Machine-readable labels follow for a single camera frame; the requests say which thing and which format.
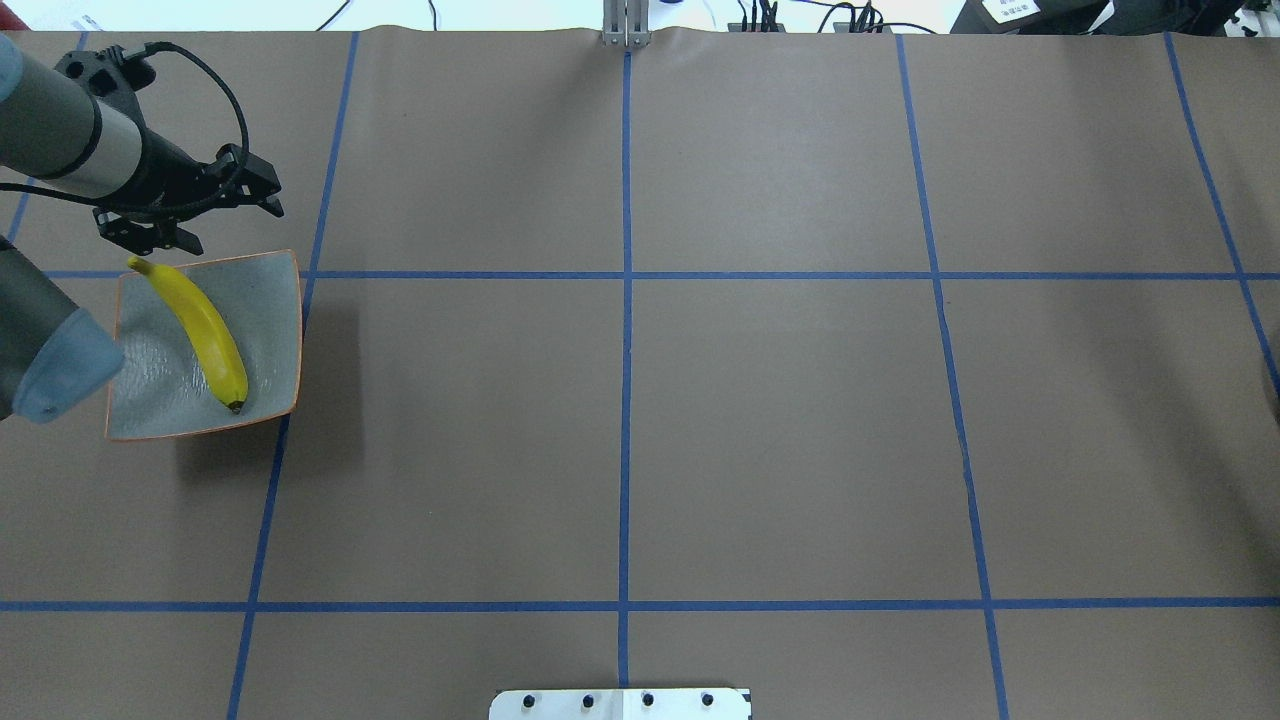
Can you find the grey square plate orange rim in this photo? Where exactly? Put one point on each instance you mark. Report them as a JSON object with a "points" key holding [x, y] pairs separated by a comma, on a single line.
{"points": [[161, 393]]}

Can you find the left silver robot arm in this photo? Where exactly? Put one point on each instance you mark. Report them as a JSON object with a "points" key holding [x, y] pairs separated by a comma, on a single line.
{"points": [[78, 134]]}

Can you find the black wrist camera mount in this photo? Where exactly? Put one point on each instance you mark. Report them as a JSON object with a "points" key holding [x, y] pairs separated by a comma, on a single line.
{"points": [[113, 75]]}

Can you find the aluminium frame post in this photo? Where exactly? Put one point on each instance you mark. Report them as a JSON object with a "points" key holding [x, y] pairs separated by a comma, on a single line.
{"points": [[626, 24]]}

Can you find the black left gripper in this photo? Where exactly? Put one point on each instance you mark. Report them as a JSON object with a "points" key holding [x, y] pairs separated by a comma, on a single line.
{"points": [[167, 176]]}

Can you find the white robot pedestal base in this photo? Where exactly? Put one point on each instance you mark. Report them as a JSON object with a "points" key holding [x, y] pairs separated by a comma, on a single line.
{"points": [[622, 703]]}

